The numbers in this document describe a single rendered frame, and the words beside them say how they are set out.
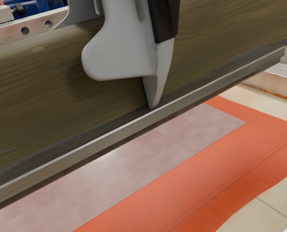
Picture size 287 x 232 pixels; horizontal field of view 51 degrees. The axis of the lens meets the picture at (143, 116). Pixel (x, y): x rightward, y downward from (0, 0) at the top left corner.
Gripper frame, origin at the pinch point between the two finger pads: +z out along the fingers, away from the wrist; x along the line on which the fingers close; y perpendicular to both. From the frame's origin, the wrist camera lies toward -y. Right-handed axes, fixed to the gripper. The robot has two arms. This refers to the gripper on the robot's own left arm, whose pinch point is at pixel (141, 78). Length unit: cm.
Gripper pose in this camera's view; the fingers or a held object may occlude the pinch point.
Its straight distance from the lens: 23.4
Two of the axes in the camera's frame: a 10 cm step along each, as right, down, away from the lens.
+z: 1.4, 8.4, 5.2
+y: -8.1, 4.0, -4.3
